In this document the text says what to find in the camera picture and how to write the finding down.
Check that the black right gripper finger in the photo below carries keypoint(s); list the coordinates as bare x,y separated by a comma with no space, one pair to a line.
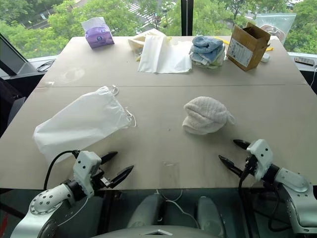
241,143
230,165

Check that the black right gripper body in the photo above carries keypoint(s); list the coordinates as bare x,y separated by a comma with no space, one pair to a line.
250,165

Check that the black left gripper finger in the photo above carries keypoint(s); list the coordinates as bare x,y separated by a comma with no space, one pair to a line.
122,175
108,156

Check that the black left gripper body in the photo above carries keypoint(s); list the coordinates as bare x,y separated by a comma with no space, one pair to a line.
102,180

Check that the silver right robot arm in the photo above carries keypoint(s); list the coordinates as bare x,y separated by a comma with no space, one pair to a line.
294,198

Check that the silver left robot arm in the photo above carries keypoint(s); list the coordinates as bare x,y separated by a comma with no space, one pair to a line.
44,205

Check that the rolled white towel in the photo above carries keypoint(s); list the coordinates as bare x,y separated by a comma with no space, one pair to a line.
206,116

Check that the clear zip plastic bag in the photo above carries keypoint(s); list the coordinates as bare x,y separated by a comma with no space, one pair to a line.
280,23

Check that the grey rounded robot leg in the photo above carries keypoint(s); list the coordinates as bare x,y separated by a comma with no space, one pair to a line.
146,213
210,215

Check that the small white device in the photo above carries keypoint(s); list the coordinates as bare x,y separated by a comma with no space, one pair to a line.
265,58

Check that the open cardboard box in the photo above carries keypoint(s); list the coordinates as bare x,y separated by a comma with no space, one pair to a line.
247,47

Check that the stack of folded towels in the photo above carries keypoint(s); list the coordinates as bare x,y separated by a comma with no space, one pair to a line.
208,52

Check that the yellow strip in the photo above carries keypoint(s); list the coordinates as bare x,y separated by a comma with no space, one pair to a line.
269,48

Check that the purple tissue pack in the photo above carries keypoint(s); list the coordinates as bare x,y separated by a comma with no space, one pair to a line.
99,34

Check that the dark slanted monitor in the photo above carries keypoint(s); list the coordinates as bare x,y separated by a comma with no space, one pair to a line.
12,62

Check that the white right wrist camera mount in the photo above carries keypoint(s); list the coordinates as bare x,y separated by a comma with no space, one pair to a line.
260,156

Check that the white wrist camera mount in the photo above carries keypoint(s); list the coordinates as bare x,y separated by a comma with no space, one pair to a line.
85,169
260,156

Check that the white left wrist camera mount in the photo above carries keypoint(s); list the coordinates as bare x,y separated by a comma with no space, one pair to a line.
85,169

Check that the black window post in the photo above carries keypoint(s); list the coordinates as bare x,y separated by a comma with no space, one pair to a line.
186,17

